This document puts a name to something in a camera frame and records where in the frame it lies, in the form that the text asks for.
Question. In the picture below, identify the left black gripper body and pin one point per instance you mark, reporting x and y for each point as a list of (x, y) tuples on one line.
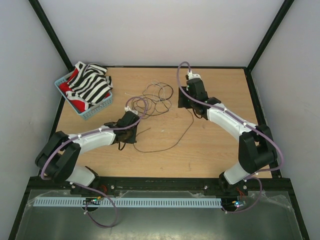
[(132, 134)]

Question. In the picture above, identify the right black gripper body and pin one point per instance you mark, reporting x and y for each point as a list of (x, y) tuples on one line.
[(187, 101)]

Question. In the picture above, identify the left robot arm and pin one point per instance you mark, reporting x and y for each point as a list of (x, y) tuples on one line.
[(58, 159)]

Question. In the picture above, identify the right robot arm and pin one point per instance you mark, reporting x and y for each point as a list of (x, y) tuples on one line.
[(255, 143)]

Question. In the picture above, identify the light blue plastic basket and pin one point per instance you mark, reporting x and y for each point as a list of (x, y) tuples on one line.
[(92, 108)]

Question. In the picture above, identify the red cloth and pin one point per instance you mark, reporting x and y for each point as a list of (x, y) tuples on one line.
[(80, 104)]

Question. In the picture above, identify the black white striped cloth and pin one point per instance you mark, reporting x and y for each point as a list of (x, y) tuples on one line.
[(91, 82)]

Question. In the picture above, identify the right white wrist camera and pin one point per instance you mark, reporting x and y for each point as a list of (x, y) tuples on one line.
[(190, 75)]

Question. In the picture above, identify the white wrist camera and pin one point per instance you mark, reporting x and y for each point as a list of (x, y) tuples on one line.
[(190, 75), (128, 109)]

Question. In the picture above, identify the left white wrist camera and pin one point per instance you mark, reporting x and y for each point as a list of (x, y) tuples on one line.
[(128, 109)]

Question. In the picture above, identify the light blue slotted cable duct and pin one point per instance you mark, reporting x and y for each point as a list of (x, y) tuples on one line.
[(130, 202)]

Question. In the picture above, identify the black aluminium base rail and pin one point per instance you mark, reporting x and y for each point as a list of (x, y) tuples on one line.
[(209, 186)]

